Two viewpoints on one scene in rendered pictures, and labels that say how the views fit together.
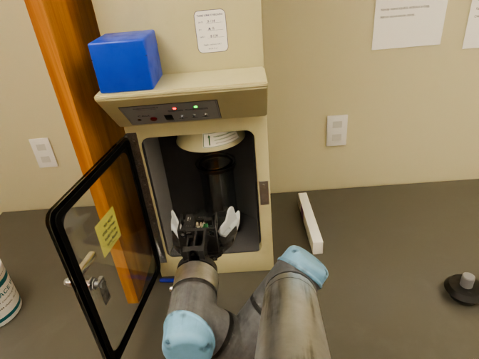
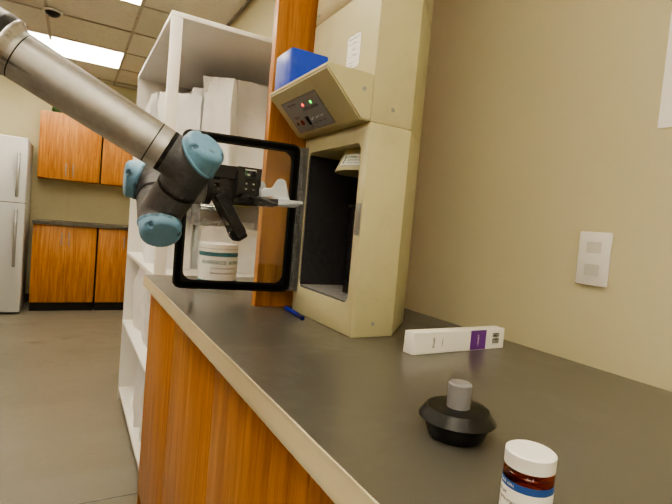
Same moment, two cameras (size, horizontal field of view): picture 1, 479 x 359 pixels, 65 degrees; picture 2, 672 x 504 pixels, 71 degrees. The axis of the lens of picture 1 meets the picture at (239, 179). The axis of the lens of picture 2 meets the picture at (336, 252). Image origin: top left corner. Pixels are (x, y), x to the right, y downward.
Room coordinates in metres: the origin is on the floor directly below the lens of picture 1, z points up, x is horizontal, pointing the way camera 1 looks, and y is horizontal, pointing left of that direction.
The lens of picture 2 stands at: (0.20, -0.91, 1.18)
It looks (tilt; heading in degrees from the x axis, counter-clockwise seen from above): 3 degrees down; 58
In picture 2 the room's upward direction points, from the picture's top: 5 degrees clockwise
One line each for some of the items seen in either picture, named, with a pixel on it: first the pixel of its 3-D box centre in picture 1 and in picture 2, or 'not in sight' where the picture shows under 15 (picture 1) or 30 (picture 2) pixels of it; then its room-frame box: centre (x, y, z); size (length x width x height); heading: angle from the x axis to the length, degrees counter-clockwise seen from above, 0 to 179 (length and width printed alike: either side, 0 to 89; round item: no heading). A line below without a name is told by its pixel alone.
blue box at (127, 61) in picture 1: (127, 60); (300, 75); (0.74, 0.19, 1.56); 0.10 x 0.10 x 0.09; 87
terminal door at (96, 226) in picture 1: (118, 249); (238, 214); (0.64, 0.27, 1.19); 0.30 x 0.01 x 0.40; 168
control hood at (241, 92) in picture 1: (187, 105); (315, 106); (0.74, 0.09, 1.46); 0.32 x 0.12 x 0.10; 87
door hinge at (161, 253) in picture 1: (147, 206); (298, 219); (0.79, 0.23, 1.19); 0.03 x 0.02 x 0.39; 87
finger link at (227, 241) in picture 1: (221, 239); (259, 201); (0.60, 0.05, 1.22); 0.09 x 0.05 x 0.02; 143
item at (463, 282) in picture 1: (465, 285); (457, 408); (0.64, -0.52, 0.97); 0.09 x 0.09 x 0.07
